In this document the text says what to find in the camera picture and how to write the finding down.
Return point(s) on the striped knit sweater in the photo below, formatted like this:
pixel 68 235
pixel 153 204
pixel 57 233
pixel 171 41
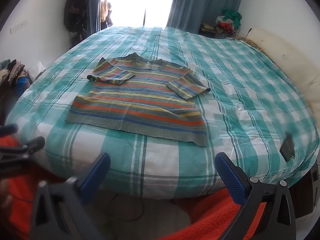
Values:
pixel 140 100

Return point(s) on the teal checked bed sheet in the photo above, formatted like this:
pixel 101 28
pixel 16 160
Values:
pixel 240 85

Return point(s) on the yellowish hanging garment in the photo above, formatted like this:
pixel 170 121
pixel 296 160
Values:
pixel 105 12

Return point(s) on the narrow grey-blue curtain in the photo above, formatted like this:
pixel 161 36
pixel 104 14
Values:
pixel 94 10

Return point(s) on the white bag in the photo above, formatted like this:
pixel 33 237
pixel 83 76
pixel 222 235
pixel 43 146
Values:
pixel 37 68

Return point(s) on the cream padded headboard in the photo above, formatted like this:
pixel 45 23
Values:
pixel 287 55

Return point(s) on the dark flat object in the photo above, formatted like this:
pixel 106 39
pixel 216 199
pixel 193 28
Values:
pixel 287 147

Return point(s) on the dark hanging clothes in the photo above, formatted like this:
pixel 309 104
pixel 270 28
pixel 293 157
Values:
pixel 76 12

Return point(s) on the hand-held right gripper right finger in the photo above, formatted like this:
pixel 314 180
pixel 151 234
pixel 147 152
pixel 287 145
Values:
pixel 230 177

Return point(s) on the colourful clothes pile with green cloth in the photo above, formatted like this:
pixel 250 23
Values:
pixel 225 23

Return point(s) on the folded clothes pile on box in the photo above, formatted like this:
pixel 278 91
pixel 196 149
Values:
pixel 15 71

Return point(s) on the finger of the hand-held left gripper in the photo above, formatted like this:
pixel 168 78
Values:
pixel 8 130
pixel 25 150

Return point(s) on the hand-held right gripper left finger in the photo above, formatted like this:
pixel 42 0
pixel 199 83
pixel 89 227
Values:
pixel 96 177

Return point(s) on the wide grey-blue curtain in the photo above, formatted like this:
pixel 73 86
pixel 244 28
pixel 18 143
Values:
pixel 200 5

